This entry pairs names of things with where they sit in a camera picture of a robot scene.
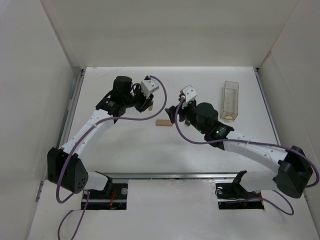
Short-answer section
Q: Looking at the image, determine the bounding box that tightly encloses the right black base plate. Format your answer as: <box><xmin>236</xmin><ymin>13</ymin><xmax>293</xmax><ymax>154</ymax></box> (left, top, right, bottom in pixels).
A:
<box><xmin>215</xmin><ymin>182</ymin><xmax>265</xmax><ymax>210</ymax></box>

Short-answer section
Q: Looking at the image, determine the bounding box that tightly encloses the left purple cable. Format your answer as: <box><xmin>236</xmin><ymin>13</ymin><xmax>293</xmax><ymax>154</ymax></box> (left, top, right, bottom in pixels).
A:
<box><xmin>55</xmin><ymin>74</ymin><xmax>168</xmax><ymax>240</ymax></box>

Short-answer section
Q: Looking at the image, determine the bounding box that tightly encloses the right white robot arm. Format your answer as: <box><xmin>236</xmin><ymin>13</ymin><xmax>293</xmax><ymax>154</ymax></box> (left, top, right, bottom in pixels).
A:
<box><xmin>165</xmin><ymin>100</ymin><xmax>320</xmax><ymax>199</ymax></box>

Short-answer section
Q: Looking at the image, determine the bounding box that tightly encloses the aluminium rail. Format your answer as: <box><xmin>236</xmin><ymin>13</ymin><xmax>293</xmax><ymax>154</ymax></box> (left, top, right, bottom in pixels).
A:
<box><xmin>48</xmin><ymin>68</ymin><xmax>85</xmax><ymax>180</ymax></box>
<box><xmin>253</xmin><ymin>67</ymin><xmax>281</xmax><ymax>145</ymax></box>
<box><xmin>103</xmin><ymin>170</ymin><xmax>278</xmax><ymax>180</ymax></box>

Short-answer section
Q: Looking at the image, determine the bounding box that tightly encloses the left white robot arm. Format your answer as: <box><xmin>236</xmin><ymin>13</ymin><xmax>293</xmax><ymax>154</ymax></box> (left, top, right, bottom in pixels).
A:
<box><xmin>47</xmin><ymin>76</ymin><xmax>159</xmax><ymax>194</ymax></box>

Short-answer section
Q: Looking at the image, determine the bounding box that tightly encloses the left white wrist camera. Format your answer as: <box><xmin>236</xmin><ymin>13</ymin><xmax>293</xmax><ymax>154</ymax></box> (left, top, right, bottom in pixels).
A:
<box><xmin>140</xmin><ymin>79</ymin><xmax>159</xmax><ymax>99</ymax></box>

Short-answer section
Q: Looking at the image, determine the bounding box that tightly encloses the aluminium right rail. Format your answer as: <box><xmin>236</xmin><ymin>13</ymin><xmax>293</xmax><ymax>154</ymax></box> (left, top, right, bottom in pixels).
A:
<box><xmin>253</xmin><ymin>67</ymin><xmax>281</xmax><ymax>145</ymax></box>

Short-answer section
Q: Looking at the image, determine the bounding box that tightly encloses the purple cable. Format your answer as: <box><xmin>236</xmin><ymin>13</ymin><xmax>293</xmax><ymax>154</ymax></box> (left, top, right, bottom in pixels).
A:
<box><xmin>55</xmin><ymin>74</ymin><xmax>168</xmax><ymax>240</ymax></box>
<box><xmin>174</xmin><ymin>96</ymin><xmax>320</xmax><ymax>216</ymax></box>

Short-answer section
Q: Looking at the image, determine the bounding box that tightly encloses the aluminium front rail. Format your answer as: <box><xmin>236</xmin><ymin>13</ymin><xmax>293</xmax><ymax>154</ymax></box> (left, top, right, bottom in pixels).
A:
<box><xmin>103</xmin><ymin>170</ymin><xmax>278</xmax><ymax>180</ymax></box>

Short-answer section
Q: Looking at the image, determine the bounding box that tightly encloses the large light wood block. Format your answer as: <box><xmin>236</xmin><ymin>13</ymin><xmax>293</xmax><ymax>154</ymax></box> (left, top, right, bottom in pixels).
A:
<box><xmin>155</xmin><ymin>119</ymin><xmax>173</xmax><ymax>127</ymax></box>

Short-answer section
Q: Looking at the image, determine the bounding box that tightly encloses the clear plastic box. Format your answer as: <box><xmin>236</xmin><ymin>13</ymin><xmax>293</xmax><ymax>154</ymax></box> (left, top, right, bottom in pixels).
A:
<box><xmin>220</xmin><ymin>81</ymin><xmax>239</xmax><ymax>121</ymax></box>

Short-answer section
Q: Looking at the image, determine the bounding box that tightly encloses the aluminium left rail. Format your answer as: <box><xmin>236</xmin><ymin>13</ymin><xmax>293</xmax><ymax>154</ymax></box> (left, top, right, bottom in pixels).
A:
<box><xmin>48</xmin><ymin>68</ymin><xmax>85</xmax><ymax>180</ymax></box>

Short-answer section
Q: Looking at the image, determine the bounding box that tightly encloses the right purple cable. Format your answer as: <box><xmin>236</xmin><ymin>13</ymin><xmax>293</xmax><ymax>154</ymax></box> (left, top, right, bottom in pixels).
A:
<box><xmin>174</xmin><ymin>96</ymin><xmax>320</xmax><ymax>216</ymax></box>

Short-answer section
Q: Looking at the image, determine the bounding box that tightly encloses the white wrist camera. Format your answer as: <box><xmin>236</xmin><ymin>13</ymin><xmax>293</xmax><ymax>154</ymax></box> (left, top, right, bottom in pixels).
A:
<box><xmin>140</xmin><ymin>79</ymin><xmax>159</xmax><ymax>99</ymax></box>
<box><xmin>179</xmin><ymin>85</ymin><xmax>197</xmax><ymax>109</ymax></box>

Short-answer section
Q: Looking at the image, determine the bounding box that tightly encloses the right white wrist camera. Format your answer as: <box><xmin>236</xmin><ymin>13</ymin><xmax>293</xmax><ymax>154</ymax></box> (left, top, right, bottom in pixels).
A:
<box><xmin>179</xmin><ymin>85</ymin><xmax>197</xmax><ymax>109</ymax></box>

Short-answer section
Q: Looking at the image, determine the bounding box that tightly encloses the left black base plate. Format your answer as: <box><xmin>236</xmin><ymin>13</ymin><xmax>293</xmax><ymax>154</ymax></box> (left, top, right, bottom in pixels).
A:
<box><xmin>86</xmin><ymin>181</ymin><xmax>129</xmax><ymax>211</ymax></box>

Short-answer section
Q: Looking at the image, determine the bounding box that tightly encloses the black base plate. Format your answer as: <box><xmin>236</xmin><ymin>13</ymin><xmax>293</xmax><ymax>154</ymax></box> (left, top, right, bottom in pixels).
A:
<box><xmin>86</xmin><ymin>181</ymin><xmax>129</xmax><ymax>211</ymax></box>
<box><xmin>215</xmin><ymin>182</ymin><xmax>265</xmax><ymax>210</ymax></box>

